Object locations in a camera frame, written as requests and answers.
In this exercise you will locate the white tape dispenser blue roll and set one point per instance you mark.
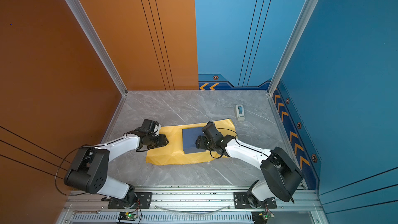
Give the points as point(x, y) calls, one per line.
point(239, 112)

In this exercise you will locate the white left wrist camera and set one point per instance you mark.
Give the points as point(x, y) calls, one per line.
point(150, 127)

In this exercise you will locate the aluminium front rail frame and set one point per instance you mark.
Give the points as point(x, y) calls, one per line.
point(194, 205)

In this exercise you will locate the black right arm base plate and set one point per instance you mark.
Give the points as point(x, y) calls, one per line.
point(244, 200)

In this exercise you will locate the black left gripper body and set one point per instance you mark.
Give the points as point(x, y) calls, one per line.
point(157, 141)

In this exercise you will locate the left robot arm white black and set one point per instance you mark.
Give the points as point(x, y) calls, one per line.
point(89, 169)

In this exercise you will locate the dark blue gift box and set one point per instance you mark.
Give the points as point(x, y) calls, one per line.
point(190, 135)

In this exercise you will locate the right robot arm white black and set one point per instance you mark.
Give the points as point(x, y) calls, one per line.
point(281, 175)

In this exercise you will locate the aluminium corner post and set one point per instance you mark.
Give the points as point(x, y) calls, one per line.
point(86, 25)
point(301, 23)

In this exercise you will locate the right aluminium corner post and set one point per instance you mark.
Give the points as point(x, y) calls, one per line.
point(301, 23)

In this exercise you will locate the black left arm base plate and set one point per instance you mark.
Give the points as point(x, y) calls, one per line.
point(132, 201)

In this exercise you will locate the green circuit board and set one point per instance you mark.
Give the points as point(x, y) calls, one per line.
point(128, 218)
point(261, 217)

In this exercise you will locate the left green circuit board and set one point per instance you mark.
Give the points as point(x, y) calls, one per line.
point(128, 218)

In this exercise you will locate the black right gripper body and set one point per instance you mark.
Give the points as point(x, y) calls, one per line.
point(204, 143)

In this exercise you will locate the right green circuit board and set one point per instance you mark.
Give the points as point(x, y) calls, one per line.
point(261, 217)

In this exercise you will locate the left aluminium corner post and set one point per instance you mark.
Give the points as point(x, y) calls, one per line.
point(86, 25)

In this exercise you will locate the yellow wrapping paper sheet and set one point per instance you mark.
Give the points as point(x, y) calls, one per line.
point(172, 153)

